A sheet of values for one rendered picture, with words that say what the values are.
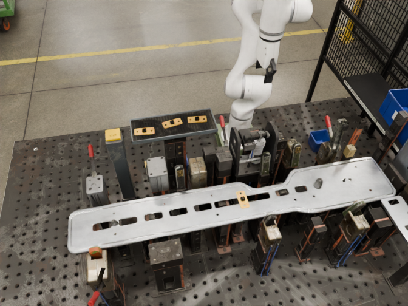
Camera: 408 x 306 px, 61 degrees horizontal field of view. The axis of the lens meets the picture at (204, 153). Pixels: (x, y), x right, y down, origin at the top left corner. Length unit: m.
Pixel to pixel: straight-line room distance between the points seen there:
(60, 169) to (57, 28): 2.90
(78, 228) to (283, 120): 1.40
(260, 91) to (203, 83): 1.94
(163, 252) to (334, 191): 0.77
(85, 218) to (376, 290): 1.28
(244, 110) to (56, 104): 2.23
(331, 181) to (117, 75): 2.69
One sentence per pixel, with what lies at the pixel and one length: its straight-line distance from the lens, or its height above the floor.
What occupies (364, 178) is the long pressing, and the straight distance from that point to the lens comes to 1.69.
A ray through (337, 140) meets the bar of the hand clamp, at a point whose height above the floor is 1.11.
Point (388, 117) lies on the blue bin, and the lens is 1.93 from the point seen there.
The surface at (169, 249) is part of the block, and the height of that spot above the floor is 1.03.
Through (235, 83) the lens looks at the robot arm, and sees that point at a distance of 1.66.
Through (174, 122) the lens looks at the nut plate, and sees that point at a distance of 1.51.
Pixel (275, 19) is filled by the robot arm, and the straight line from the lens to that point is 1.17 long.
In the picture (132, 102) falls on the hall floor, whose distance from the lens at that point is 3.41.
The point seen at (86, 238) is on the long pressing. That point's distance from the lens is 1.43.
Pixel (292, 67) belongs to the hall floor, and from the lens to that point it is 3.95.
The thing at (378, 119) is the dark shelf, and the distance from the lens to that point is 1.95.
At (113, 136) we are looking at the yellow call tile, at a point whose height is 1.16.
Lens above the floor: 2.23
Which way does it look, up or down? 50 degrees down
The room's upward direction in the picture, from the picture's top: 1 degrees clockwise
